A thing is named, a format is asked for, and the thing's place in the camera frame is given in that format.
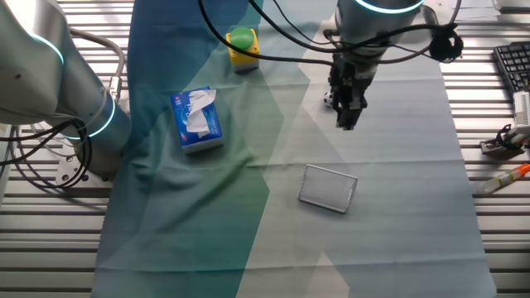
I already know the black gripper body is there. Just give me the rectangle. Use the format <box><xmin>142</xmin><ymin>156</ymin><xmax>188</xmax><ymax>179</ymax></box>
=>
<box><xmin>329</xmin><ymin>53</ymin><xmax>381</xmax><ymax>109</ymax></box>

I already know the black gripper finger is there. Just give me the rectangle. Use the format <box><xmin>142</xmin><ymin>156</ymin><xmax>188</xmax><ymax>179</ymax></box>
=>
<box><xmin>349</xmin><ymin>97</ymin><xmax>369</xmax><ymax>132</ymax></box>
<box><xmin>335</xmin><ymin>97</ymin><xmax>351</xmax><ymax>131</ymax></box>

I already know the yellow box green push button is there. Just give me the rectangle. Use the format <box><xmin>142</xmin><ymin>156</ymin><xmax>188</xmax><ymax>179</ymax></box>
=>
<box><xmin>224</xmin><ymin>26</ymin><xmax>261</xmax><ymax>74</ymax></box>

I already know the blue green patterned tablecloth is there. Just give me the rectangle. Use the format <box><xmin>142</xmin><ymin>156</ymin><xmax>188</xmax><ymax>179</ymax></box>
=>
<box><xmin>90</xmin><ymin>0</ymin><xmax>498</xmax><ymax>298</ymax></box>

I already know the white paper sheet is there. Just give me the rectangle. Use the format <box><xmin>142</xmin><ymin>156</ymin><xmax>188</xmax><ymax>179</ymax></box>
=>
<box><xmin>438</xmin><ymin>0</ymin><xmax>502</xmax><ymax>22</ymax></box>

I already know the black clamp tool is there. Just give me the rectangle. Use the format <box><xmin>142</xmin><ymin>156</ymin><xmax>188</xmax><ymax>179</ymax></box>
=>
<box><xmin>479</xmin><ymin>123</ymin><xmax>530</xmax><ymax>157</ymax></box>

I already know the clear tube orange cap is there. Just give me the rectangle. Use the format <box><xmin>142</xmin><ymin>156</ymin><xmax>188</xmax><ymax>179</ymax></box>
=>
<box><xmin>473</xmin><ymin>162</ymin><xmax>530</xmax><ymax>195</ymax></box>

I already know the blue tissue box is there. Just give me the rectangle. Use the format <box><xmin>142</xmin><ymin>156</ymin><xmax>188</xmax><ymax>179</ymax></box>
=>
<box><xmin>170</xmin><ymin>85</ymin><xmax>224</xmax><ymax>155</ymax></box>

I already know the black keyboard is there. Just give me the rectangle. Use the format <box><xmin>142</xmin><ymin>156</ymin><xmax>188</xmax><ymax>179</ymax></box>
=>
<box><xmin>492</xmin><ymin>40</ymin><xmax>530</xmax><ymax>94</ymax></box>

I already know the black wrist cable bundle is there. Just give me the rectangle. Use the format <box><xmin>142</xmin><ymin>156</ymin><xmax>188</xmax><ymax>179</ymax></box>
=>
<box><xmin>197</xmin><ymin>0</ymin><xmax>465</xmax><ymax>67</ymax></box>

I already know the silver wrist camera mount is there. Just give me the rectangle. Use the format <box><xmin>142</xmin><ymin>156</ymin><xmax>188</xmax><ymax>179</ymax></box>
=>
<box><xmin>421</xmin><ymin>2</ymin><xmax>441</xmax><ymax>31</ymax></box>

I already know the black base cable bundle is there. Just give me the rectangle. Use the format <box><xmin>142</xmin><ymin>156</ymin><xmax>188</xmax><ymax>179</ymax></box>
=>
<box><xmin>0</xmin><ymin>118</ymin><xmax>93</xmax><ymax>192</ymax></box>

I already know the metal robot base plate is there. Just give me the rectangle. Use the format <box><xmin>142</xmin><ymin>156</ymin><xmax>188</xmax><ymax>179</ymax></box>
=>
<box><xmin>55</xmin><ymin>155</ymin><xmax>115</xmax><ymax>188</ymax></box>

